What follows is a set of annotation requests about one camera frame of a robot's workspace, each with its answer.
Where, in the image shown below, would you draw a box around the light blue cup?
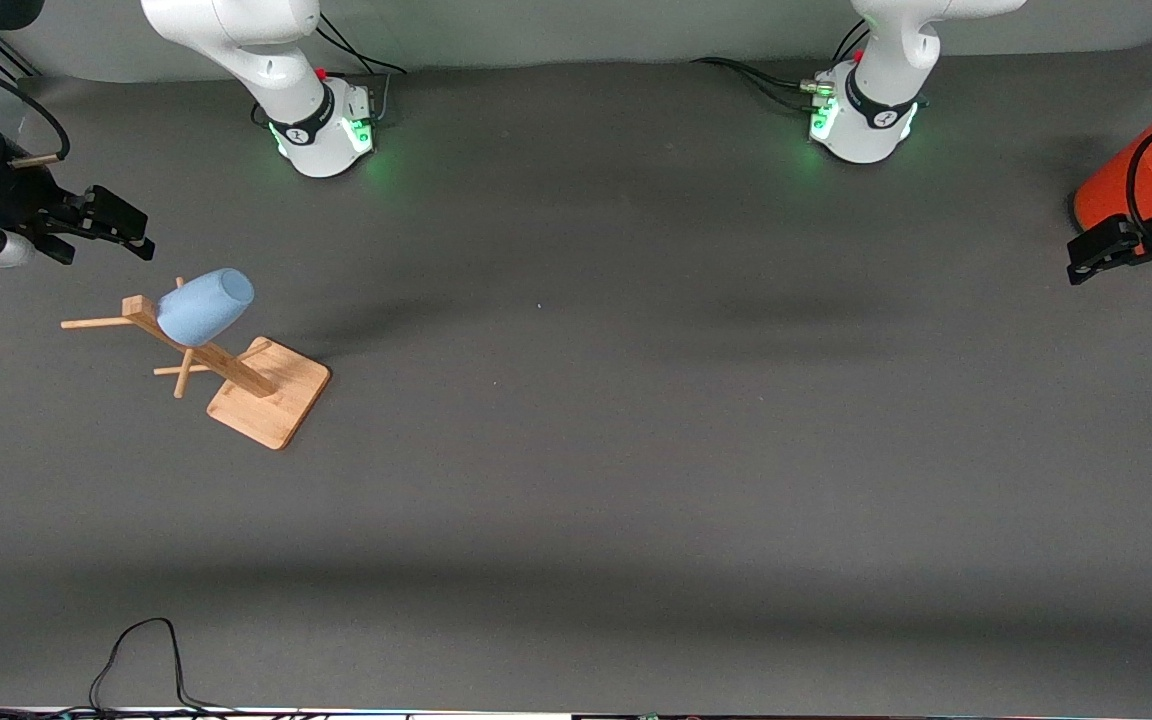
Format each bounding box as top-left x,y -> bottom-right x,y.
156,267 -> 256,348

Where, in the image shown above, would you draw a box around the black left arm base cables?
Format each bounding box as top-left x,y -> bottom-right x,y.
691,18 -> 872,113

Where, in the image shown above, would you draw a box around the black right arm base cables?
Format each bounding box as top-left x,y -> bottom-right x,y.
316,12 -> 409,126

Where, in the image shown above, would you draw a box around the wooden cup rack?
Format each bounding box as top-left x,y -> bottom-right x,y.
61,277 -> 332,451

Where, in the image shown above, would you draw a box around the black right arm wrist cable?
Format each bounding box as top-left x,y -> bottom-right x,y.
0,45 -> 70,168

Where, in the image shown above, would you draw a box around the orange can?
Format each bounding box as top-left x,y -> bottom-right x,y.
1071,97 -> 1152,257

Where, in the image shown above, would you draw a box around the black arm base cables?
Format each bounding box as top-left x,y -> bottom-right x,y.
316,12 -> 409,126
691,18 -> 872,113

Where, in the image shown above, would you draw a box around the black looped cable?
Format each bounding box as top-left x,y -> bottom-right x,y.
0,618 -> 237,720

